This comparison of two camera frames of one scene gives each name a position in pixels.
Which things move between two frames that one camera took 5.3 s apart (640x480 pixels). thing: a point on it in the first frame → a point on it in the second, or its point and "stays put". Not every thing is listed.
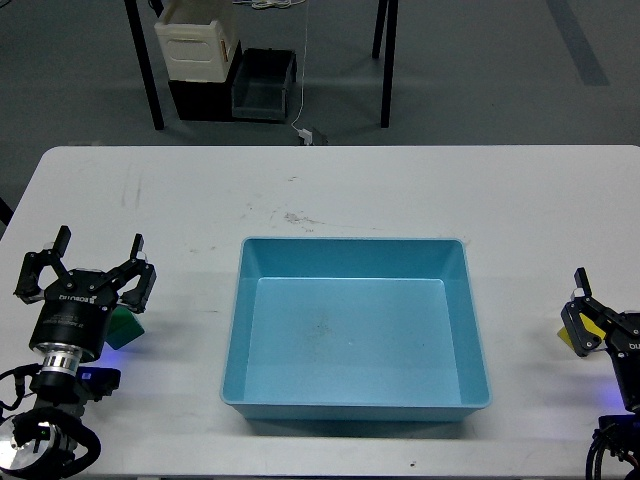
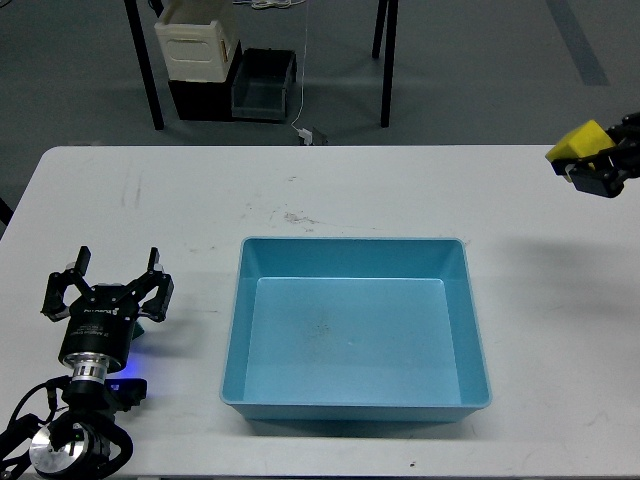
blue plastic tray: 354,330 stays put
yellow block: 589,325 → 589,139
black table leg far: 379,28 stays put
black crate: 205,101 stays put
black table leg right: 391,33 stays put
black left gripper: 76,308 → 103,326
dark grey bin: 258,90 stays put
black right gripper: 623,343 → 602,174
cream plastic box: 198,38 stays put
